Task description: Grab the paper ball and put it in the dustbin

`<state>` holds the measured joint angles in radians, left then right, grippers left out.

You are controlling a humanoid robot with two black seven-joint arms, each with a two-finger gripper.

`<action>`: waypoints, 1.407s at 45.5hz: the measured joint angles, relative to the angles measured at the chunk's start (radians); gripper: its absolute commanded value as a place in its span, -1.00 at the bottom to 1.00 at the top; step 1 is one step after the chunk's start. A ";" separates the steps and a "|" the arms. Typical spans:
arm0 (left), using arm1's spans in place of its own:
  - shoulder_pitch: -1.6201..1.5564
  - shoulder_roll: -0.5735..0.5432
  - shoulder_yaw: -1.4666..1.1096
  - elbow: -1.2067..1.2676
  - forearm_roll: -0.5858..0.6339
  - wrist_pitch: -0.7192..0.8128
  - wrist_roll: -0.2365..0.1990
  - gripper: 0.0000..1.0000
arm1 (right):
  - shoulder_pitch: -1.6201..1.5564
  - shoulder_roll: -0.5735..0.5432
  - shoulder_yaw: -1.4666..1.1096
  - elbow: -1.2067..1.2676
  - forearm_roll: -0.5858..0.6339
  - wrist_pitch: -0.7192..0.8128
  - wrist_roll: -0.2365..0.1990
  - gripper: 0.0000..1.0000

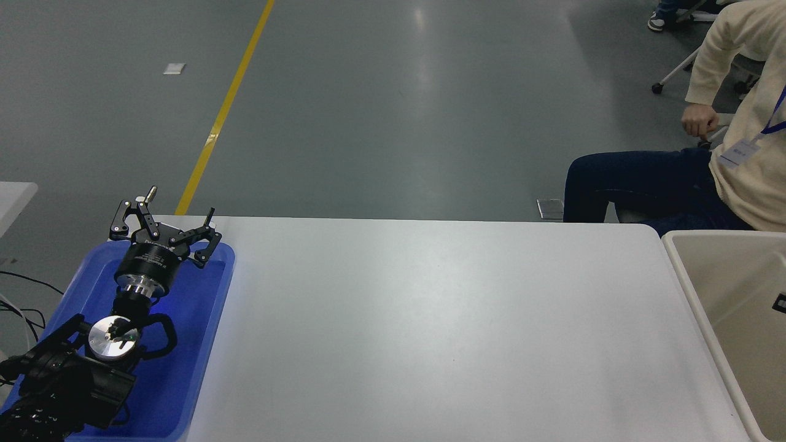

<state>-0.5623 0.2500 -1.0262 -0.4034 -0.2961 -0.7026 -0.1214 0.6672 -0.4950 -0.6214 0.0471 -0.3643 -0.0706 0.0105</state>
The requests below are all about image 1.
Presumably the person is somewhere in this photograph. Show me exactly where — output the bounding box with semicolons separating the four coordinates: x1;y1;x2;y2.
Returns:
647;0;681;33
563;0;786;237

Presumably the black cable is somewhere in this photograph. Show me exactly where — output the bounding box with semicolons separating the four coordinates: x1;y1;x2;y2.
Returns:
0;270;65;344

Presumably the white cable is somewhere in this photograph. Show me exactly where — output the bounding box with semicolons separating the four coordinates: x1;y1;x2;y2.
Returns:
0;295;33;352

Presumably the white office chair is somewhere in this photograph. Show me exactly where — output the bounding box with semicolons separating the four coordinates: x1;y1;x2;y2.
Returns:
652;48;768;151

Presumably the white side table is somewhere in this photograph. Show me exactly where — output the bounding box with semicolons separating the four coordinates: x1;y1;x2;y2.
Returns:
0;182;39;237

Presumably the person's hand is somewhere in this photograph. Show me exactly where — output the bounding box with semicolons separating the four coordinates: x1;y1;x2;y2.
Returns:
682;103;720;139

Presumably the large pale bin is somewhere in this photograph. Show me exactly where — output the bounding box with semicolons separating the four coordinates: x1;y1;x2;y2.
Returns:
661;230;786;442

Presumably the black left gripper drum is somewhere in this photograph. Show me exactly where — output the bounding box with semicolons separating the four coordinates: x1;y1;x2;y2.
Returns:
114;230;185;289

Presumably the blue plastic tray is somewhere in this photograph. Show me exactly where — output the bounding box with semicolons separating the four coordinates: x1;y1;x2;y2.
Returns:
0;241;236;441

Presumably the yellow floor tape line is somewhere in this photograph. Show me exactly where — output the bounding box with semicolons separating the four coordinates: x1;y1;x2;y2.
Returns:
174;0;276;217

